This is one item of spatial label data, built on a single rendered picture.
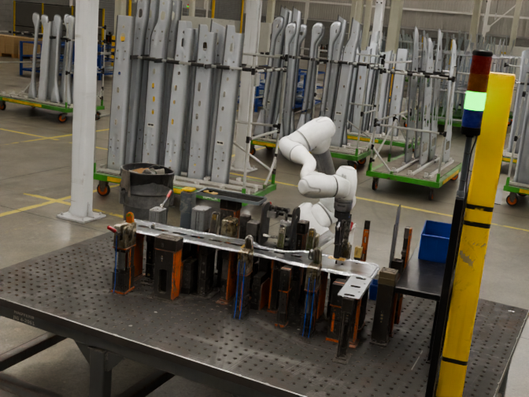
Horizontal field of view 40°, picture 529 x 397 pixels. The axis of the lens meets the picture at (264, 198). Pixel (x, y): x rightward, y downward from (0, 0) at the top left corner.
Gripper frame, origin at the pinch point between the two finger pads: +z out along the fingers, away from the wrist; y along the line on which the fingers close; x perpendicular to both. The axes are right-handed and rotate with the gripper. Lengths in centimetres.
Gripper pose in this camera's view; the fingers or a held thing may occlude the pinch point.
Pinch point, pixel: (338, 250)
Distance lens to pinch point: 353.5
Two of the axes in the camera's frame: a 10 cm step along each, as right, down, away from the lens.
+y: -3.3, 2.0, -9.2
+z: -0.9, 9.7, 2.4
